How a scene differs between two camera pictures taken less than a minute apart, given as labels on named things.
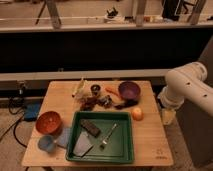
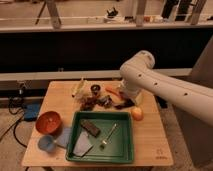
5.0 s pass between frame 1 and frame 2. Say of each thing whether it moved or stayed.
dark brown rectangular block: stayed
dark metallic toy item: stayed
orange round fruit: stayed
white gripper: moved
